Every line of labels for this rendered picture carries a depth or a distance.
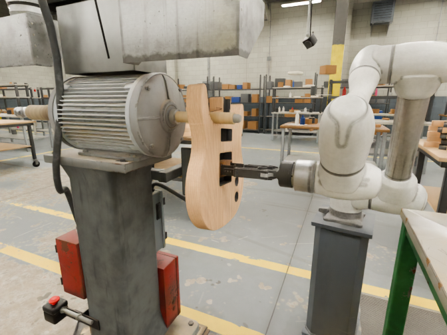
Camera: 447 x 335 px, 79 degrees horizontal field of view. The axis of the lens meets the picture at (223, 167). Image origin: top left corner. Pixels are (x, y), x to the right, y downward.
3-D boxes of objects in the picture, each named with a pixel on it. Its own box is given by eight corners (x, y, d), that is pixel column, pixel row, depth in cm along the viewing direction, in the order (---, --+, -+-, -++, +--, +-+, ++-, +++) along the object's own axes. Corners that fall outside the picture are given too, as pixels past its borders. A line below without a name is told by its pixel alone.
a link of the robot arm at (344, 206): (331, 199, 150) (335, 161, 145) (368, 206, 141) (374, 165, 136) (326, 209, 137) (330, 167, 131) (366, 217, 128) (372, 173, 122)
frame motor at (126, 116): (48, 155, 89) (34, 73, 83) (111, 143, 113) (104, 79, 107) (148, 167, 73) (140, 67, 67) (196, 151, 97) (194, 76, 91)
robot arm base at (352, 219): (322, 207, 155) (322, 197, 154) (365, 215, 144) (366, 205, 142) (314, 218, 140) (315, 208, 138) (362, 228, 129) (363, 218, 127)
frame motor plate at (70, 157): (44, 162, 92) (42, 151, 91) (100, 150, 113) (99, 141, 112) (125, 173, 78) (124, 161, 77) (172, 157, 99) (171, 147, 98)
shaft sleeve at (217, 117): (179, 110, 81) (181, 119, 83) (173, 113, 79) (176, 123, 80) (235, 110, 74) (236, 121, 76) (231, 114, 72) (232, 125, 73)
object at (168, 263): (124, 312, 129) (116, 244, 120) (141, 296, 140) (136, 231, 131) (167, 330, 119) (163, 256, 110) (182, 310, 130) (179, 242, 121)
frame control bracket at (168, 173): (157, 181, 101) (157, 171, 100) (184, 169, 118) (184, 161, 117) (166, 183, 99) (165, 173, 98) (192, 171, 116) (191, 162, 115)
